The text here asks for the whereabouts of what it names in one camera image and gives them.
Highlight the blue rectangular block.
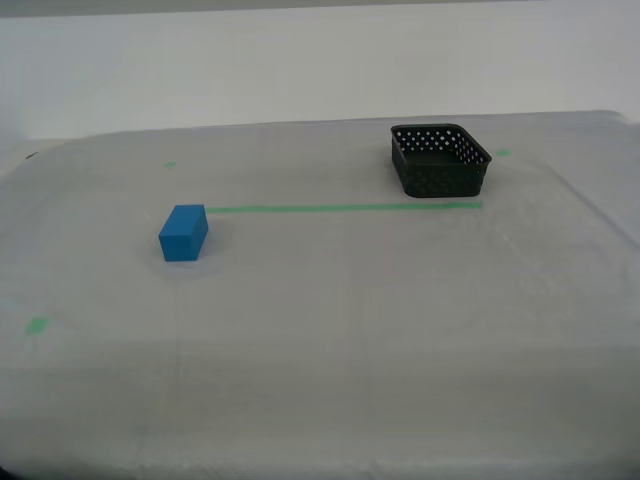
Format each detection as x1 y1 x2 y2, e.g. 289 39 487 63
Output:
158 203 210 263

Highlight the long green tape strip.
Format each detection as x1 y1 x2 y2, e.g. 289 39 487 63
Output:
206 201 484 214

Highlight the white woven table cover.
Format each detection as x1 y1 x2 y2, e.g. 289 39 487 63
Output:
0 109 640 480

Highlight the black perforated plastic basket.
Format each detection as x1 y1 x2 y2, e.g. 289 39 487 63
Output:
389 123 494 200

